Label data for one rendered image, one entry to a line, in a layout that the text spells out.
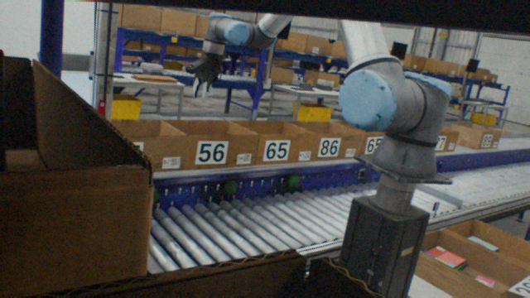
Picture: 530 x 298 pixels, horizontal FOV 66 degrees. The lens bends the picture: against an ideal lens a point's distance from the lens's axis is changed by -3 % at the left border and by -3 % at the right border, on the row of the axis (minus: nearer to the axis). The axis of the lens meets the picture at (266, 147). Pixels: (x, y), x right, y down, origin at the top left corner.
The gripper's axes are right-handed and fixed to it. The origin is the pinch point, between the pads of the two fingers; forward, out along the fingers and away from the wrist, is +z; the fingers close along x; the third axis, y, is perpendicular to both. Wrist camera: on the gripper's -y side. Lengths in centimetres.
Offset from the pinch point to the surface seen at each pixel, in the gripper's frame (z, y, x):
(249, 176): 33.4, 27.0, -17.3
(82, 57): -20, -71, -37
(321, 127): 18, 110, 3
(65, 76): -15, -74, -36
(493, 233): 24, 88, -115
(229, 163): 29.3, 19.9, -9.2
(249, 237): 42, -1, -48
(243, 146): 20.5, 26.1, -9.6
